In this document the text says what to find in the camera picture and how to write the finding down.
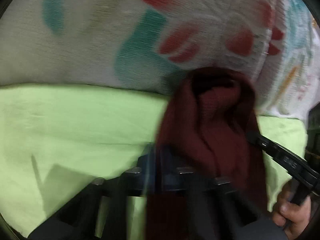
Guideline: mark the person's right hand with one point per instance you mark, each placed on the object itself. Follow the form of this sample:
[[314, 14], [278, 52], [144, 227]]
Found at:
[[299, 215]]

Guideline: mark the dark red knit sweater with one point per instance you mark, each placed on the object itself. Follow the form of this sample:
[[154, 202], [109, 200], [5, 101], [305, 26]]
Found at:
[[208, 119]]

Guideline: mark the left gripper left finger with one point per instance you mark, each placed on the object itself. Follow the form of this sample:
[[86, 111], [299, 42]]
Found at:
[[140, 179]]

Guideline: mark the white floral quilt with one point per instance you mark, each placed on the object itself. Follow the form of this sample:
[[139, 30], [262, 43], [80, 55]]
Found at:
[[149, 44]]

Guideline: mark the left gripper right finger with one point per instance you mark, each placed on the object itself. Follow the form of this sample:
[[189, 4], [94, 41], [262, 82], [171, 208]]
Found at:
[[179, 172]]

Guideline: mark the light green bed sheet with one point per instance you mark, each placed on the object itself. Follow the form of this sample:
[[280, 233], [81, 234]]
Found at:
[[56, 139]]

